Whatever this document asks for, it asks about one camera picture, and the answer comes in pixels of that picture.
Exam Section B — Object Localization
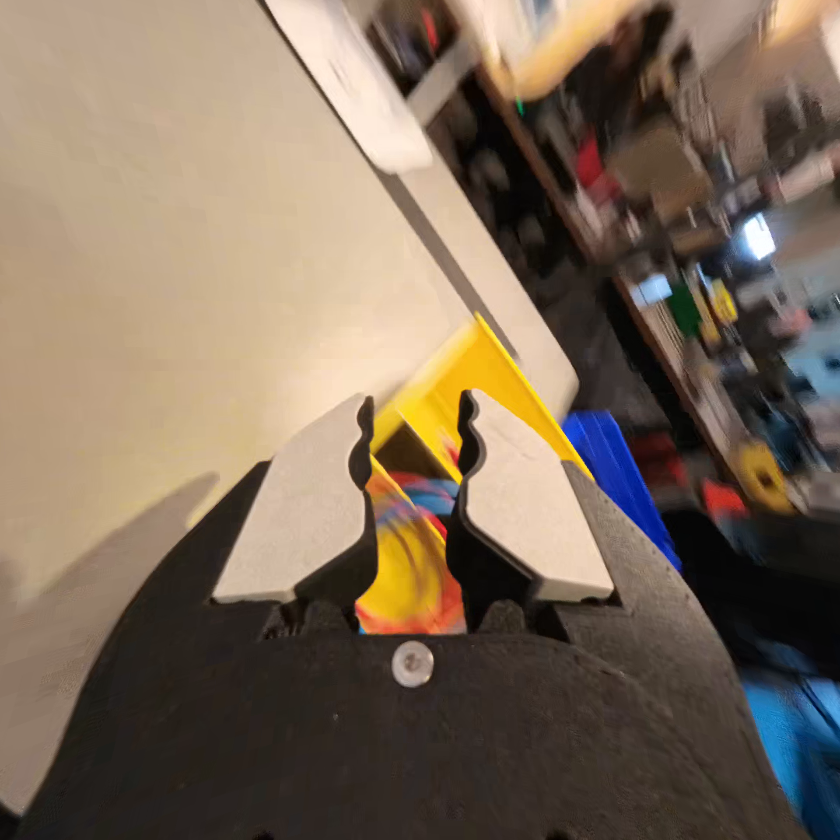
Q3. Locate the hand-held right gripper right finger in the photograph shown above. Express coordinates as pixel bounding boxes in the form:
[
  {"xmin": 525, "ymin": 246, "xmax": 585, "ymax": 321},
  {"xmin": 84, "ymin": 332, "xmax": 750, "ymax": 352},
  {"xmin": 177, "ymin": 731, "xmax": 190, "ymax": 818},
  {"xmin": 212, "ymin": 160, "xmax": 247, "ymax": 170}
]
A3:
[{"xmin": 446, "ymin": 388, "xmax": 616, "ymax": 624}]

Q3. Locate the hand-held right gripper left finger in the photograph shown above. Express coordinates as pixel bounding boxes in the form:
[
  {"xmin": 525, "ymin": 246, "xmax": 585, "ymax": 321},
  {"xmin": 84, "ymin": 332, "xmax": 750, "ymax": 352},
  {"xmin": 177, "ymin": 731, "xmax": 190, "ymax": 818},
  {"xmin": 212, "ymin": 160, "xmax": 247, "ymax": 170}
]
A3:
[{"xmin": 211, "ymin": 392, "xmax": 380, "ymax": 614}]

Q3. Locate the blue ethernet cable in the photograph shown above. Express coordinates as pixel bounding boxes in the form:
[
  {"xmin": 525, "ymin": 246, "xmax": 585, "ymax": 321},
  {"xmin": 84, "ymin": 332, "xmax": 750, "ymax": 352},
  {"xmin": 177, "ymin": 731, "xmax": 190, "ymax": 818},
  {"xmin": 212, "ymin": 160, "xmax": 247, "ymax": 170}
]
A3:
[{"xmin": 387, "ymin": 476, "xmax": 460, "ymax": 526}]

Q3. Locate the blue storage bin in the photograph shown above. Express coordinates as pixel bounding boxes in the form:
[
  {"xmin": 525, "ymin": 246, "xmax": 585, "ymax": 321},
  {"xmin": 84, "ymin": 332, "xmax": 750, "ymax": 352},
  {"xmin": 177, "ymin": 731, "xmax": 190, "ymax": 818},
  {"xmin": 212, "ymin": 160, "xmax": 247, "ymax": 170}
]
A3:
[{"xmin": 563, "ymin": 410, "xmax": 683, "ymax": 573}]

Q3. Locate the yellow storage bin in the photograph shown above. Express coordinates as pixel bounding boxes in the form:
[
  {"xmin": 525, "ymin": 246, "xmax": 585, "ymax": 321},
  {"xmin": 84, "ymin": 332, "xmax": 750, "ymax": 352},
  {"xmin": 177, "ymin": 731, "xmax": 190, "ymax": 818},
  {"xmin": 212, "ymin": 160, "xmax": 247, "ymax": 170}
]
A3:
[{"xmin": 357, "ymin": 311, "xmax": 595, "ymax": 636}]

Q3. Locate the yellow round reel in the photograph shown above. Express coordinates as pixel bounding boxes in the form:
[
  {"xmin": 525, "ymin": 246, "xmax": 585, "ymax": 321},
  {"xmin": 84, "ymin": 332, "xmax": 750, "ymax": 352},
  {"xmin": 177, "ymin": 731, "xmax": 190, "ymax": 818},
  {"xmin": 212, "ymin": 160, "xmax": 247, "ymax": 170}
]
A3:
[{"xmin": 731, "ymin": 443, "xmax": 795, "ymax": 516}]

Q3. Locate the green box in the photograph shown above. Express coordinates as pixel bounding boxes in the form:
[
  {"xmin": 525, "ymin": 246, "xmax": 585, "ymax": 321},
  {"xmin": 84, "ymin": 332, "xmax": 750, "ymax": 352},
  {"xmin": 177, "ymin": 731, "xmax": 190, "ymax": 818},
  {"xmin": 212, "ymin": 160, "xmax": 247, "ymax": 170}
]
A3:
[{"xmin": 669, "ymin": 282, "xmax": 703, "ymax": 339}]

